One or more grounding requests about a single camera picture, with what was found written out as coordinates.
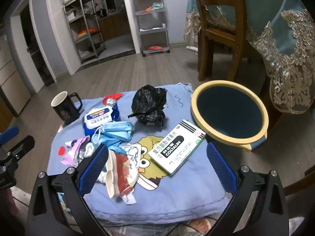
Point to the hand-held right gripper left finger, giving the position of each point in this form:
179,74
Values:
94,169

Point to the table with lace cloth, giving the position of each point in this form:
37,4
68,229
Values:
283,29

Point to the small silver foil wrapper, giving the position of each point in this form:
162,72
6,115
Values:
112,101

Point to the blue bin with yellow rim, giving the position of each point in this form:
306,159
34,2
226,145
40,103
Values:
228,108

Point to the brown kitchen cabinet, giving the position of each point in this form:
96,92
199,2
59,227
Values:
113,27

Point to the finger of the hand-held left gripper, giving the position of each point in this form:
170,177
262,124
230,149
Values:
21,146
9,133

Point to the pink wrapper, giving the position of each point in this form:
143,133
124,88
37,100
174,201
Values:
73,153

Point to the white power strip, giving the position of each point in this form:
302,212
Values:
192,48

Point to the white medicine box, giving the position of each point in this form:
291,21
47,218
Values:
176,147

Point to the grey shelf rack on wheels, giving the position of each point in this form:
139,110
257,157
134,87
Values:
152,30

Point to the black plastic bag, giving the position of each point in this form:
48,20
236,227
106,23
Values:
147,100

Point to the beige cabinet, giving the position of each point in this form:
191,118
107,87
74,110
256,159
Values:
9,78

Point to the metal shelf rack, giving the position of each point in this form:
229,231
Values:
85,33

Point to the wooden chair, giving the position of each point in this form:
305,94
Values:
209,36

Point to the red and white snack wrapper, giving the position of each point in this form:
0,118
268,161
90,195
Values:
123,172

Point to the black ceramic mug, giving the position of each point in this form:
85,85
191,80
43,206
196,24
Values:
66,113

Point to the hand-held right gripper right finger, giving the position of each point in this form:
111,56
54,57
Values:
221,169

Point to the blue wrapper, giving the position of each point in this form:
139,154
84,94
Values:
115,132

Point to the blue wet wipes pack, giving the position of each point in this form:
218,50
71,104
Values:
97,120

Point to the clear plastic bag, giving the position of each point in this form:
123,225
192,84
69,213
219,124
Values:
131,152

